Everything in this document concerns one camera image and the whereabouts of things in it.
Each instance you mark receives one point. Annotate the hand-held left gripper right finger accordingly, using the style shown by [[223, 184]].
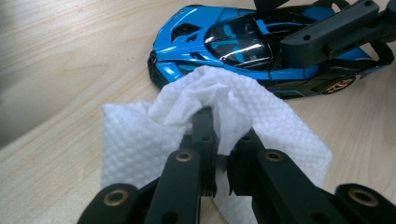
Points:
[[243, 168]]

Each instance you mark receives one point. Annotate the white wet wipe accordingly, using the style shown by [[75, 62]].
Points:
[[130, 140]]

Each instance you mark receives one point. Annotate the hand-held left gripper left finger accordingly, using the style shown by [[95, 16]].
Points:
[[204, 130]]

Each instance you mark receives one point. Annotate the blue toy car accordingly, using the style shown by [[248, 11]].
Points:
[[193, 25]]

